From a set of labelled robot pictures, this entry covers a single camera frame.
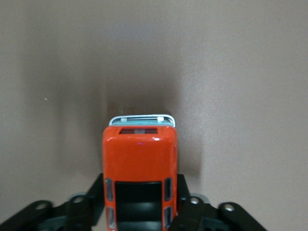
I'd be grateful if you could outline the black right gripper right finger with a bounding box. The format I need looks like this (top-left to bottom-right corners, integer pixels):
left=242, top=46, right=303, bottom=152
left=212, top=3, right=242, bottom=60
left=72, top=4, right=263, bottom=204
left=171, top=173, right=274, bottom=231

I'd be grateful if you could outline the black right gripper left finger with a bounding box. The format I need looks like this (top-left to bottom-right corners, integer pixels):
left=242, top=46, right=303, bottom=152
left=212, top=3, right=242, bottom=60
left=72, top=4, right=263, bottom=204
left=0, top=172, right=107, bottom=231

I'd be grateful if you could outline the orange toy bus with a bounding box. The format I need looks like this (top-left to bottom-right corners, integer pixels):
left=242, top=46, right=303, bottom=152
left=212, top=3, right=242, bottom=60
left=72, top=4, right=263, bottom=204
left=102, top=113, right=179, bottom=231

